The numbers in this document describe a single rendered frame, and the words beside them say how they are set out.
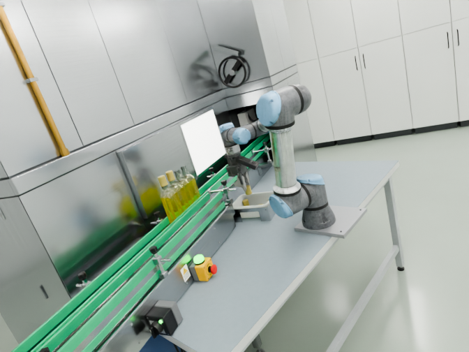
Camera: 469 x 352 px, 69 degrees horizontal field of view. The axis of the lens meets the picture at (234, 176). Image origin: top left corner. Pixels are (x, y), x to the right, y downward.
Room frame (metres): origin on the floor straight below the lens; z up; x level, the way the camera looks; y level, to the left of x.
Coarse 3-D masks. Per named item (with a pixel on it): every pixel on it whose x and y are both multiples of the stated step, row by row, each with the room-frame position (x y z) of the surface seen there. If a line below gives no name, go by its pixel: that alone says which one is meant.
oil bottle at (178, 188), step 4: (176, 184) 1.54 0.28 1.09; (172, 188) 1.52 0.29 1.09; (176, 188) 1.52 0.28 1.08; (180, 188) 1.54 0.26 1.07; (176, 192) 1.51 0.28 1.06; (180, 192) 1.53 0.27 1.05; (180, 196) 1.52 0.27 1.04; (184, 196) 1.55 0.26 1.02; (180, 200) 1.51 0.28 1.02; (184, 200) 1.54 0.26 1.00; (180, 204) 1.51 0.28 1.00; (184, 204) 1.53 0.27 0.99; (184, 208) 1.52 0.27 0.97
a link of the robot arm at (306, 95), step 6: (294, 84) 1.31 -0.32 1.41; (300, 90) 1.27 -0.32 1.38; (306, 90) 1.28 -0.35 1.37; (306, 96) 1.27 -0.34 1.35; (306, 102) 1.26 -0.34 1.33; (306, 108) 1.29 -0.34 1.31; (258, 120) 1.61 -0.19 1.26; (258, 126) 1.60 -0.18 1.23; (264, 126) 1.57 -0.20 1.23; (258, 132) 1.62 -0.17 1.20; (264, 132) 1.61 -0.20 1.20
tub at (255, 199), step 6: (264, 192) 1.76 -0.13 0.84; (270, 192) 1.74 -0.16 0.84; (240, 198) 1.80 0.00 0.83; (246, 198) 1.81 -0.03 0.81; (252, 198) 1.79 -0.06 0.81; (258, 198) 1.77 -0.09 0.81; (264, 198) 1.76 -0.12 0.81; (234, 204) 1.73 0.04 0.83; (240, 204) 1.78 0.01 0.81; (252, 204) 1.80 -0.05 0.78; (258, 204) 1.78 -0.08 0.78; (264, 204) 1.76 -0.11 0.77
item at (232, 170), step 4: (240, 152) 1.69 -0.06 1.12; (224, 156) 1.71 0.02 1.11; (228, 156) 1.68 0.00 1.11; (232, 156) 1.67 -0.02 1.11; (236, 156) 1.69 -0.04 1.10; (228, 160) 1.70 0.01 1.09; (232, 160) 1.69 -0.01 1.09; (228, 164) 1.72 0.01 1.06; (232, 164) 1.70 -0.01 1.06; (236, 164) 1.69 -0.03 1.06; (240, 164) 1.67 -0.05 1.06; (228, 168) 1.69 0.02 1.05; (232, 168) 1.68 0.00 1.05; (236, 168) 1.67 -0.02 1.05; (240, 168) 1.66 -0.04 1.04; (244, 168) 1.70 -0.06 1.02; (228, 172) 1.70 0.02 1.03; (232, 172) 1.69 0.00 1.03; (236, 172) 1.68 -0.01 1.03; (244, 172) 1.69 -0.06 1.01; (228, 176) 1.70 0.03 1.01; (232, 176) 1.69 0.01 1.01
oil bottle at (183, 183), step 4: (184, 180) 1.59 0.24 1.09; (180, 184) 1.57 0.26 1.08; (184, 184) 1.57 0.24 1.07; (188, 184) 1.60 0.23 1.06; (184, 188) 1.56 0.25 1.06; (188, 188) 1.59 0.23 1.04; (184, 192) 1.56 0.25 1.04; (188, 192) 1.58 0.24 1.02; (188, 196) 1.57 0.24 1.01; (192, 196) 1.59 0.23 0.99; (188, 200) 1.56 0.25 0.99; (192, 200) 1.58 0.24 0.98; (188, 204) 1.56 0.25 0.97
